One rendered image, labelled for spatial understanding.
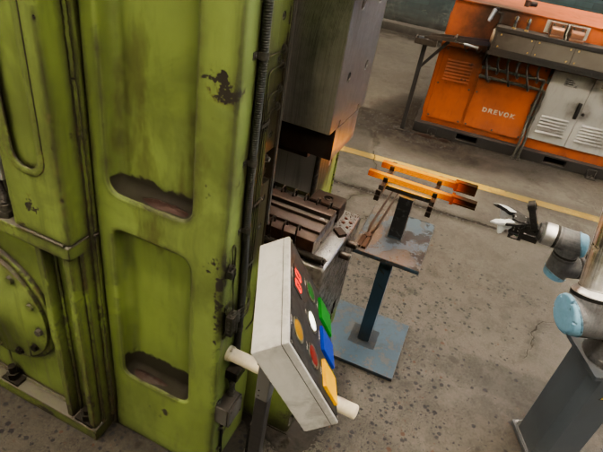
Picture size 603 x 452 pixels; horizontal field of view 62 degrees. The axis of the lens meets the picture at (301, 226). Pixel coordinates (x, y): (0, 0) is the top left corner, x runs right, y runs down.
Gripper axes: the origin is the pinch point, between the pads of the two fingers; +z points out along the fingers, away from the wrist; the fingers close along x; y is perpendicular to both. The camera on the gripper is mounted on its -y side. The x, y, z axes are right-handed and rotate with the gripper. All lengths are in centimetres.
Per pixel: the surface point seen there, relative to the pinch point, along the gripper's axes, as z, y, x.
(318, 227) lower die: 53, -5, -59
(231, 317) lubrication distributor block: 63, 10, -96
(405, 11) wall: 190, 58, 699
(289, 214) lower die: 64, -5, -58
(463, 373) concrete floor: -19, 94, 4
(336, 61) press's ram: 53, -62, -71
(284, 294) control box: 42, -26, -116
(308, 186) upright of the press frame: 68, -1, -31
